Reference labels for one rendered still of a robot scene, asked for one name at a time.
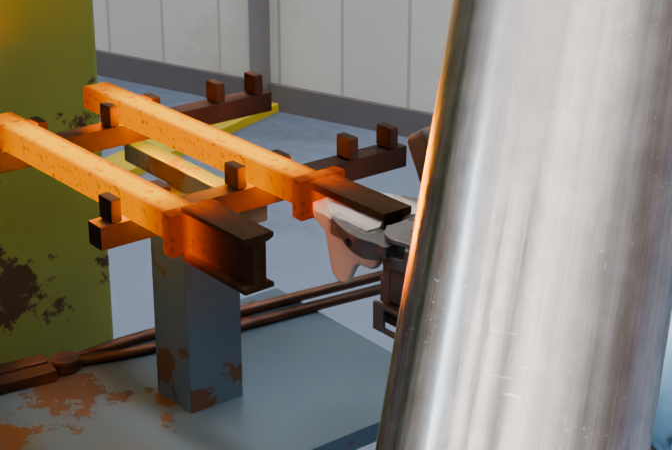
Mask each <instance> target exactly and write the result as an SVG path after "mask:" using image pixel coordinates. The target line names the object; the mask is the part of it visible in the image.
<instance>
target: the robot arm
mask: <svg viewBox="0 0 672 450"><path fill-rule="evenodd" d="M407 143H408V147H409V150H410V153H411V156H412V159H413V162H414V165H415V168H416V171H417V174H418V177H419V180H420V183H421V188H420V194H419V199H418V198H414V197H409V196H405V195H402V196H397V195H393V194H388V193H382V194H385V195H387V196H389V197H392V198H394V199H396V200H399V201H401V202H404V203H406V204H408V205H411V206H412V210H411V214H408V215H406V216H404V217H402V221H401V222H398V223H394V224H392V225H386V226H385V230H384V222H383V221H381V220H379V219H377V218H374V217H372V216H370V215H367V214H365V213H363V212H359V211H357V210H355V209H353V208H352V207H349V206H347V205H345V204H343V203H340V202H338V201H336V200H333V199H331V198H329V197H326V198H323V199H320V200H318V201H315V202H313V214H314V217H315V219H316V221H317V222H318V223H319V224H320V226H321V227H323V228H324V230H325V233H326V239H327V245H328V250H329V256H330V262H331V268H332V271H333V274H334V275H335V277H336V278H337V279H338V280H339V281H341V282H343V283H349V282H351V281H352V279H353V276H354V274H355V272H356V270H357V268H358V267H359V266H360V265H362V266H364V267H367V268H369V269H376V268H378V267H380V265H381V264H383V276H381V280H380V301H382V302H383V303H381V302H379V301H377V300H375V301H373V328H374V329H376V330H377V331H379V332H381V333H383V334H385V335H387V336H389V337H391V338H393V339H394V343H393V349H392V354H391V360H390V366H389V372H388V377H387V383H386V389H385V395H384V400H383V406H382V412H381V418H380V423H379V429H378V435H377V440H376V446H375V450H672V0H453V4H452V10H451V16H450V21H449V27H448V33H447V39H446V44H445V50H444V56H443V62H442V67H441V73H440V79H439V85H438V90H437V96H436V102H435V108H434V113H433V119H432V125H431V126H430V127H426V128H423V129H421V130H419V131H417V132H414V133H412V134H411V135H410V136H409V137H408V140H407ZM385 322H386V323H388V324H390V325H392V326H394V327H396V331H395V333H394V332H393V331H391V330H389V329H387V328H385Z"/></svg>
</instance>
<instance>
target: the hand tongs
mask: <svg viewBox="0 0 672 450"><path fill-rule="evenodd" d="M381 276H383V270H381V271H377V272H373V273H369V274H365V275H361V276H357V277H353V279H352V281H351V282H349V283H343V282H341V281H337V282H333V283H329V284H325V285H321V286H317V287H313V288H309V289H305V290H301V291H297V292H293V293H289V294H285V295H281V296H277V297H273V298H269V299H265V300H261V301H257V302H254V303H250V304H246V305H242V306H240V312H241V316H245V315H249V314H253V313H257V312H261V311H265V310H268V309H272V308H276V307H280V306H284V305H288V304H292V303H296V302H300V301H304V300H308V299H311V298H315V297H319V296H323V295H327V294H331V293H335V292H339V291H343V290H347V289H351V288H354V287H358V286H362V285H366V284H370V283H374V282H378V281H380V280H381ZM379 294H380V284H377V285H373V286H369V287H366V288H362V289H358V290H354V291H350V292H346V293H342V294H338V295H334V296H330V297H326V298H323V299H319V300H315V301H311V302H307V303H303V304H299V305H295V306H291V307H287V308H283V309H280V310H276V311H272V312H268V313H264V314H260V315H256V316H252V317H248V318H244V319H241V330H245V329H249V328H252V327H256V326H260V325H264V324H268V323H272V322H276V321H279V320H283V319H287V318H291V317H295V316H299V315H303V314H306V313H310V312H314V311H318V310H322V309H326V308H329V307H333V306H337V305H341V304H345V303H349V302H353V301H356V300H360V299H364V298H368V297H372V296H376V295H379ZM152 339H155V328H151V329H147V330H143V331H139V332H136V333H132V334H129V335H126V336H122V337H119V338H116V339H113V340H110V341H107V342H104V343H101V344H98V345H96V346H93V347H90V348H88V349H85V350H82V351H80V352H77V353H76V352H73V351H61V352H57V353H55V354H53V355H52V356H51V357H50V358H49V363H48V360H47V359H46V358H45V357H44V356H43V355H42V354H38V355H34V356H30V357H26V358H22V359H18V360H14V361H10V362H6V363H2V364H0V395H3V394H7V393H11V392H15V391H19V390H23V389H26V388H30V387H34V386H38V385H42V384H45V383H49V382H53V381H57V375H69V374H73V373H75V372H77V371H78V370H79V369H81V367H82V366H84V365H91V364H98V363H104V362H110V361H116V360H122V359H127V358H132V357H137V356H142V355H146V354H151V353H155V352H156V341H153V342H149V343H145V344H140V345H135V346H131V345H134V344H137V343H141V342H144V341H148V340H152ZM127 346H130V347H127ZM124 347H125V348H124Z"/></svg>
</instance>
